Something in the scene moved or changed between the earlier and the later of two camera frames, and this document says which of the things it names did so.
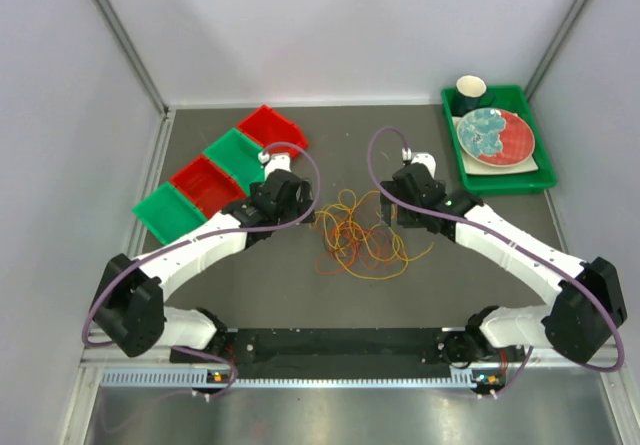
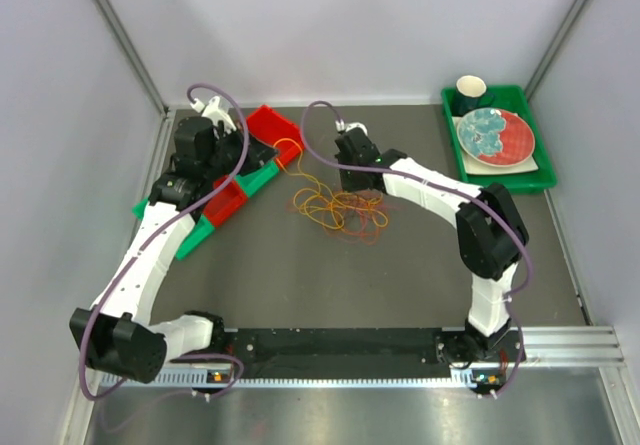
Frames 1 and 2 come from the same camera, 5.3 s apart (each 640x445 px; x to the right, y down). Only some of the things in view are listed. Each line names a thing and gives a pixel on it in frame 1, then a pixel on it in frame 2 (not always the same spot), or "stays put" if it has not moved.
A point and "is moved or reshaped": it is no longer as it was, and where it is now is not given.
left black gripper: [305, 198] → [257, 155]
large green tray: [514, 98] stays put
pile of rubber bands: [363, 242] is moved or reshaped
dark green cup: [471, 93] stays put
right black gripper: [403, 219] → [347, 185]
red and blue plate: [496, 137] stays put
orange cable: [350, 246] → [345, 216]
